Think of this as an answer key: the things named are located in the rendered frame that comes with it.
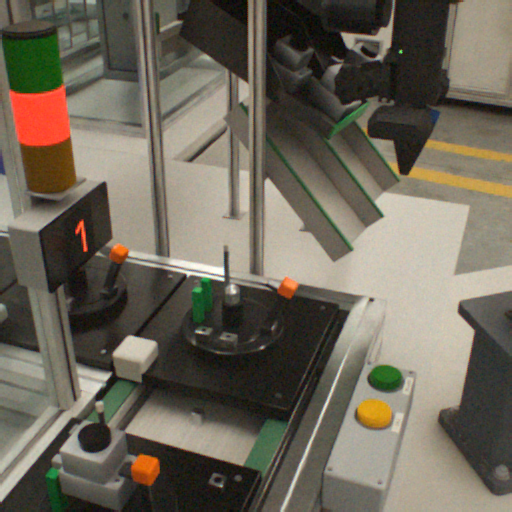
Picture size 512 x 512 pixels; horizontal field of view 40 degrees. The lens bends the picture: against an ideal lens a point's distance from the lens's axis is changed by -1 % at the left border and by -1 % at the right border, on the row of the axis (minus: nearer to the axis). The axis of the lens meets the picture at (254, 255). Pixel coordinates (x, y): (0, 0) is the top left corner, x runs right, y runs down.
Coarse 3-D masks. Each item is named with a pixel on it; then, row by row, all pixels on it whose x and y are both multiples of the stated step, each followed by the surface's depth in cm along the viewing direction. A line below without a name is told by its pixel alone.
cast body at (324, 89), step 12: (324, 72) 104; (336, 72) 103; (312, 84) 108; (324, 84) 104; (312, 96) 106; (324, 96) 105; (336, 96) 104; (324, 108) 106; (336, 108) 104; (348, 108) 104; (336, 120) 105
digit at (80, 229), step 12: (84, 204) 73; (72, 216) 71; (84, 216) 74; (72, 228) 72; (84, 228) 74; (72, 240) 72; (84, 240) 74; (72, 252) 73; (84, 252) 75; (72, 264) 73
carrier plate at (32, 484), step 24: (48, 456) 78; (168, 456) 79; (192, 456) 79; (24, 480) 76; (192, 480) 76; (240, 480) 76; (0, 504) 73; (24, 504) 73; (192, 504) 73; (216, 504) 73; (240, 504) 73
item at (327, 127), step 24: (192, 0) 102; (216, 0) 109; (240, 0) 113; (192, 24) 104; (216, 24) 102; (240, 24) 100; (288, 24) 110; (216, 48) 104; (240, 48) 102; (312, 48) 110; (240, 72) 104; (312, 72) 112; (288, 96) 101; (312, 120) 101
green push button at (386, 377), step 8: (376, 368) 91; (384, 368) 91; (392, 368) 91; (376, 376) 90; (384, 376) 90; (392, 376) 90; (400, 376) 90; (376, 384) 90; (384, 384) 89; (392, 384) 89; (400, 384) 90
